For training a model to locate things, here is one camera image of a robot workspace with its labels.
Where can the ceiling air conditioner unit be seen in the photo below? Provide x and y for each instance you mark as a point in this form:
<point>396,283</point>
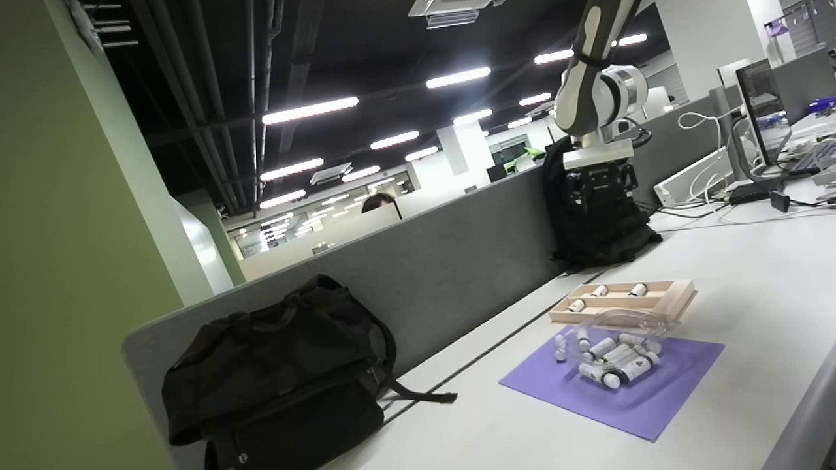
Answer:
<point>450,12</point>

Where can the black backpack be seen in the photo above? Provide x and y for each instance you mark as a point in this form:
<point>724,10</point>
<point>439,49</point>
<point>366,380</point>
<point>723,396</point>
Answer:
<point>281,378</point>
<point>601,228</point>

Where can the wooden segment tray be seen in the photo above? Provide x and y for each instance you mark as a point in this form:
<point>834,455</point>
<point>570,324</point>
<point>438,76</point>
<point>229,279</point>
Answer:
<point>653,301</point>

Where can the long white box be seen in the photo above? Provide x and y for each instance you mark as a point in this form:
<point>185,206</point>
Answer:
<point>686,179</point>

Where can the purple mat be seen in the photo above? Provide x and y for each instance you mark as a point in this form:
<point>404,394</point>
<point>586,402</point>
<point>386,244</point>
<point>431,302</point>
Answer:
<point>679,385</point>

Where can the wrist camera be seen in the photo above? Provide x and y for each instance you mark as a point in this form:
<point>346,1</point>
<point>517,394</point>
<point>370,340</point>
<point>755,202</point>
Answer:
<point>597,156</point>

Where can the grey desk divider panel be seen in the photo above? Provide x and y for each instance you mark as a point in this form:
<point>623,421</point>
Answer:
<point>450,261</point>

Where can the person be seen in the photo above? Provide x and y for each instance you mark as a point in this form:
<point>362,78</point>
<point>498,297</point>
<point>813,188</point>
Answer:
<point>378,202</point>

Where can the monitor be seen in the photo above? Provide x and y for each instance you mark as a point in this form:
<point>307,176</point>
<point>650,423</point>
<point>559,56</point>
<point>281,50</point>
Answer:
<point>761,108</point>

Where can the clear plastic container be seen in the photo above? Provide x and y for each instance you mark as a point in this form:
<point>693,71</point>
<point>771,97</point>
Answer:
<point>627,326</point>

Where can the heap of small white bottles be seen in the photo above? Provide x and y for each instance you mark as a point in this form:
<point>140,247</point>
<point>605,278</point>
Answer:
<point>617,362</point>

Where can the keyboard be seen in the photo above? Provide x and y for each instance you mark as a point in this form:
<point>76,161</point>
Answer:
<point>816,156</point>

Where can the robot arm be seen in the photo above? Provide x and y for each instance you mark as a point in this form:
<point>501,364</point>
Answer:
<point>591,72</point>

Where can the small white bottle black cap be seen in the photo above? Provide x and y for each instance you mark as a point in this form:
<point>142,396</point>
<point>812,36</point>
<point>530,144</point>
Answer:
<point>599,290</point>
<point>637,289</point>
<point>576,305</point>

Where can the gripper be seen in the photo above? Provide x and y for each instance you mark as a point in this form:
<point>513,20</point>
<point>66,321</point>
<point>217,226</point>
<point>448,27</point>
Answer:
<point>599,179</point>

